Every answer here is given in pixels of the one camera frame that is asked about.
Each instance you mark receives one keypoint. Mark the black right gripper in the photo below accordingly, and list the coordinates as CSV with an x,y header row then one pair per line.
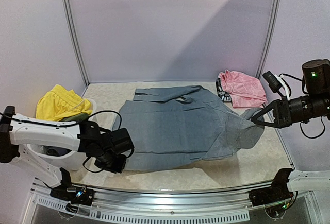
x,y
281,113

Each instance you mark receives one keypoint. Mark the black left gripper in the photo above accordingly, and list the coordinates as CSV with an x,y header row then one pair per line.
x,y
118,168

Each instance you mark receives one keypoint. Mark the grey button-up shirt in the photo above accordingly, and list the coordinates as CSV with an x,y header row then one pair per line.
x,y
174,127

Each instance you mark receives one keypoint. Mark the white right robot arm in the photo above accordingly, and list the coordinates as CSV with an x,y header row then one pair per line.
x,y
313,104

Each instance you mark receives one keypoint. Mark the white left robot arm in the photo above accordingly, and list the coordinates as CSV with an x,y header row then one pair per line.
x,y
110,149

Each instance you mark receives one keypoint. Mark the white laundry basket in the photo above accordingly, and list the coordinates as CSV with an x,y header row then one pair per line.
x,y
71,160

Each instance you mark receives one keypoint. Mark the pink folded garment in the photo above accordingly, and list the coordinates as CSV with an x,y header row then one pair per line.
x,y
245,91

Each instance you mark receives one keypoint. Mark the olive green garment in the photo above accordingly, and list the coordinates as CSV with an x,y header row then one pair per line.
x,y
77,118

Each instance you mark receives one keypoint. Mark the navy blue garment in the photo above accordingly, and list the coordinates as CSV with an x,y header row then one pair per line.
x,y
55,151

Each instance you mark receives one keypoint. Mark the yellow shorts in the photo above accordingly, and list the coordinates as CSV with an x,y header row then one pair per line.
x,y
59,103

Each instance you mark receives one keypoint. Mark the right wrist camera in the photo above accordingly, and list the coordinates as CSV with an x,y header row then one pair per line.
x,y
277,84

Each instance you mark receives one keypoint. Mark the aluminium front rail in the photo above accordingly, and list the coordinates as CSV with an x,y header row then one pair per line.
x,y
231,205

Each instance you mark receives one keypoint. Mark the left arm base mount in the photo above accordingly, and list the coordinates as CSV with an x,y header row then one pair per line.
x,y
74,195

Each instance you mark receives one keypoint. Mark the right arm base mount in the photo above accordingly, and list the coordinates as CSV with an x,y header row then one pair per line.
x,y
277,191

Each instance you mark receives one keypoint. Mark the right aluminium corner post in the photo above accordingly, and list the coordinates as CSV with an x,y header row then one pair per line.
x,y
270,31

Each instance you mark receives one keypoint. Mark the aluminium corner post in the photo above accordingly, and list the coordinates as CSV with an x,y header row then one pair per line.
x,y
270,31
75,43

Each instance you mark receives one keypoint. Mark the left aluminium corner post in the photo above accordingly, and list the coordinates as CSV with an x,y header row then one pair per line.
x,y
75,43

